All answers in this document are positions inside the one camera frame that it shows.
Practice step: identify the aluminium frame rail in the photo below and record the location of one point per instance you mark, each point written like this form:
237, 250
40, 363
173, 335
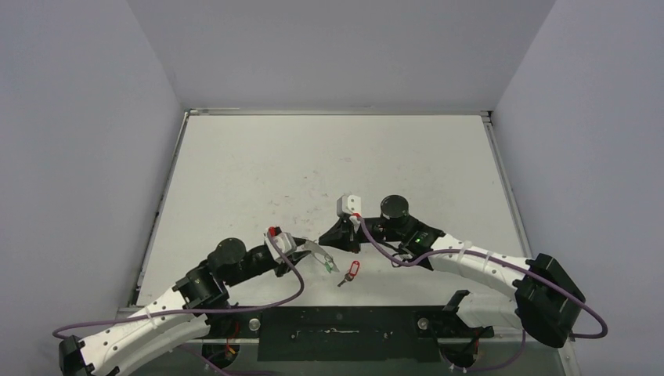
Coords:
337, 324

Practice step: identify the key with red tag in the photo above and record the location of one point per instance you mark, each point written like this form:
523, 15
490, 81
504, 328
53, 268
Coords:
351, 273

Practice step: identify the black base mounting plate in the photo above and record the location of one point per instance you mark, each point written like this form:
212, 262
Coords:
342, 332

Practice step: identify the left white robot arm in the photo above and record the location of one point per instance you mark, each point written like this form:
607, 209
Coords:
193, 307

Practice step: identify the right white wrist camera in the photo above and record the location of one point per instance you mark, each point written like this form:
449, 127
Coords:
349, 208

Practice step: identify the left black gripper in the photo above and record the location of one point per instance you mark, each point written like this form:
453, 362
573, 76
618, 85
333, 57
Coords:
279, 269

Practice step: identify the large metal keyring plate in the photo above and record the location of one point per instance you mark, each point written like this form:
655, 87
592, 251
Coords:
321, 255

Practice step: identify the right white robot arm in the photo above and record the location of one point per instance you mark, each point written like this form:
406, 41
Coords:
535, 295

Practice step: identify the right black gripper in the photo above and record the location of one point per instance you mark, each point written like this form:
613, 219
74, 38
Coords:
351, 235

